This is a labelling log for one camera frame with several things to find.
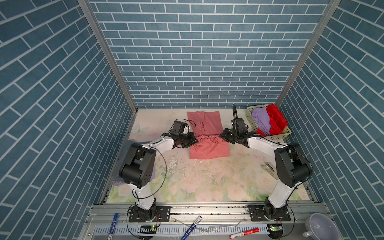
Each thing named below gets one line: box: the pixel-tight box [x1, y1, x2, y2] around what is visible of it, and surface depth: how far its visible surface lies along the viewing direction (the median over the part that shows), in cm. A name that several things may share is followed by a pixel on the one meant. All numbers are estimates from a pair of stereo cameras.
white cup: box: [302, 212, 340, 240], surface depth 68 cm
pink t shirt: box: [187, 110, 230, 159], surface depth 96 cm
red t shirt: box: [256, 104, 288, 137], surface depth 107 cm
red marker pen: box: [229, 227, 260, 240], surface depth 69 cm
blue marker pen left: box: [107, 212, 119, 240], surface depth 70 cm
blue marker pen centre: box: [180, 215, 203, 240], surface depth 70 cm
